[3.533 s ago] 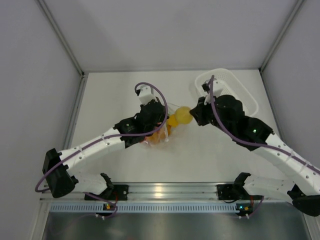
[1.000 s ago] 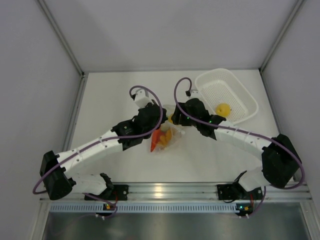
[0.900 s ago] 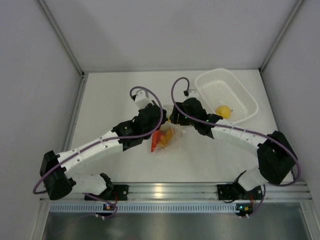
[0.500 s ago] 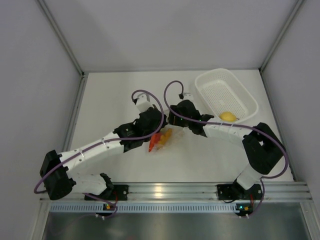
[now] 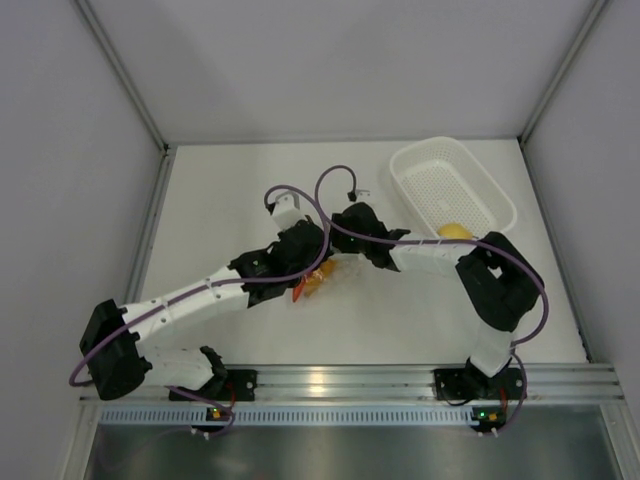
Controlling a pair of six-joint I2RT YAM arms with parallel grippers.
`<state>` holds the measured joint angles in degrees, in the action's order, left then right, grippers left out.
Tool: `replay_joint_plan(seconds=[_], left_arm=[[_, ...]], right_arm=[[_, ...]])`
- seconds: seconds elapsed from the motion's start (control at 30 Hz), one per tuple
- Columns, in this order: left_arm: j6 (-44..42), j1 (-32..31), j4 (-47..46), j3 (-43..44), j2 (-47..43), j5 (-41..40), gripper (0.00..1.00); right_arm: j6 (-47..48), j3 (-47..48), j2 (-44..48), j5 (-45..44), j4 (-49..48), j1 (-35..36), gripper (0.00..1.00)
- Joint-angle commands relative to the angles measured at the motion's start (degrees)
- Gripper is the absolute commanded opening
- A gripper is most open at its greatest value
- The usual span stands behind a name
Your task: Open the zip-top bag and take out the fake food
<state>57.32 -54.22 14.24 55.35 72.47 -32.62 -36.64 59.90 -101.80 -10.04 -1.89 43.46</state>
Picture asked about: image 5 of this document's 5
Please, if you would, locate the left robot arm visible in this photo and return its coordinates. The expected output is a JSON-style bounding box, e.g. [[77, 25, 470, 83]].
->
[[79, 219, 329, 401]]

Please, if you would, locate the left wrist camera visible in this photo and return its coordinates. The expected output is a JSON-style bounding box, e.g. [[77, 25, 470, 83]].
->
[[271, 191, 305, 231]]

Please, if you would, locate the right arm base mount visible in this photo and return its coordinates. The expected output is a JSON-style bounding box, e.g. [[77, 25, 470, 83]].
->
[[433, 361, 524, 404]]

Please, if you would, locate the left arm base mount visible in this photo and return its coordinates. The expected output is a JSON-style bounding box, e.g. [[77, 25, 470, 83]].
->
[[178, 369, 258, 402]]

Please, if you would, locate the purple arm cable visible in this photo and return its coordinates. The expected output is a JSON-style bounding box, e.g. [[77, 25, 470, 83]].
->
[[314, 164, 550, 349], [67, 185, 334, 389]]

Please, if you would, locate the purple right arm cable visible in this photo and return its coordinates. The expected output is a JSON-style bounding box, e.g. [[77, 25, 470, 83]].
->
[[314, 164, 550, 349]]

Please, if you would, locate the orange fake fruit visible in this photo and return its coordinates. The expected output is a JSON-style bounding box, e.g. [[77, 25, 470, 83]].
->
[[303, 259, 337, 297]]

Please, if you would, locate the white slotted cable duct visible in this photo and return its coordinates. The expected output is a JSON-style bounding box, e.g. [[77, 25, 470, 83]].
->
[[100, 405, 481, 426]]

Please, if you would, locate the aluminium mounting rail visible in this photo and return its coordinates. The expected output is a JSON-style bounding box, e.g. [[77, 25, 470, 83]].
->
[[82, 363, 621, 402]]

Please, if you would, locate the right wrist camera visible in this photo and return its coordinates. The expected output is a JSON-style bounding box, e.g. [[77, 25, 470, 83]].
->
[[349, 189, 372, 203]]

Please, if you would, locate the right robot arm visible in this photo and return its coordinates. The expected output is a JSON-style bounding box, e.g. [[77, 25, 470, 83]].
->
[[329, 202, 548, 397]]

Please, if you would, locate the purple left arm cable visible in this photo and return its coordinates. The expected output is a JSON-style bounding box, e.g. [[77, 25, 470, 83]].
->
[[67, 185, 334, 389]]

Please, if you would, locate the fake carrot with green leaves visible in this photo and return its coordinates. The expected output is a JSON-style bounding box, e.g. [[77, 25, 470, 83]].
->
[[292, 280, 305, 303]]

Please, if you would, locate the clear zip top bag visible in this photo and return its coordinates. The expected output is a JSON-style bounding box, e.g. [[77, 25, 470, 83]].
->
[[291, 253, 366, 304]]

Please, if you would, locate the yellow fake pear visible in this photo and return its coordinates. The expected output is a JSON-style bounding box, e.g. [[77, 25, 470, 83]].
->
[[438, 223, 474, 240]]

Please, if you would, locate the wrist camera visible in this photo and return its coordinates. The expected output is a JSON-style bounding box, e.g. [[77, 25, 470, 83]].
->
[[271, 191, 305, 231], [349, 189, 372, 203]]

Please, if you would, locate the white perforated plastic basket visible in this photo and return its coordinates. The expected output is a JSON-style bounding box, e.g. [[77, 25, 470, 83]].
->
[[389, 136, 517, 237]]

